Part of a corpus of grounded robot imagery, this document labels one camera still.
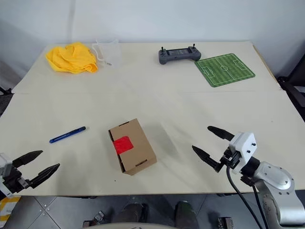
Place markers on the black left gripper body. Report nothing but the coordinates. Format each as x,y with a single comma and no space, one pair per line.
13,181

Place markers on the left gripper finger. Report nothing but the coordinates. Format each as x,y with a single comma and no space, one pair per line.
44,176
27,158

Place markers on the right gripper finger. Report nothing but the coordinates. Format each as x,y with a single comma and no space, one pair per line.
220,133
205,156

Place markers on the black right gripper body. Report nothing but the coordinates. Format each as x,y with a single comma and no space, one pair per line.
230,158

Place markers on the brown cardboard box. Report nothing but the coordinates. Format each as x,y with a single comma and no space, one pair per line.
138,145

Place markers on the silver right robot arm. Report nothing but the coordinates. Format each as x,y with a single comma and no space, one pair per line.
274,176

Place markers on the yellow white floor marker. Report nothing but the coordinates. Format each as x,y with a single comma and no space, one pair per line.
8,206

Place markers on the green soccer field mat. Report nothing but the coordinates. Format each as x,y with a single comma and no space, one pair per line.
224,69

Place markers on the black stand leg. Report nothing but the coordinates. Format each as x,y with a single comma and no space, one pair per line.
6,90

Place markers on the grey handheld remote controller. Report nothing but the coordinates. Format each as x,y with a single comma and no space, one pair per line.
178,56

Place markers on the yellow crumpled cloth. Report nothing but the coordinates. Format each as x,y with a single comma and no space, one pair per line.
71,58

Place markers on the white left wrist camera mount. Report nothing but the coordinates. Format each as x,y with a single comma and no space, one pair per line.
3,164

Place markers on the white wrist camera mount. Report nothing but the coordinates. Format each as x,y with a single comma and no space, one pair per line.
3,164
246,143

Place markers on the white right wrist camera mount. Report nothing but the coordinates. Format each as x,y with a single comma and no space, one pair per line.
246,143

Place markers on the small metal floor bracket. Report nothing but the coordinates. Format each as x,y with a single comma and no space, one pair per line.
98,218
225,223

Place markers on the black equipment frame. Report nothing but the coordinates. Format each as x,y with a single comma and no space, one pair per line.
294,83

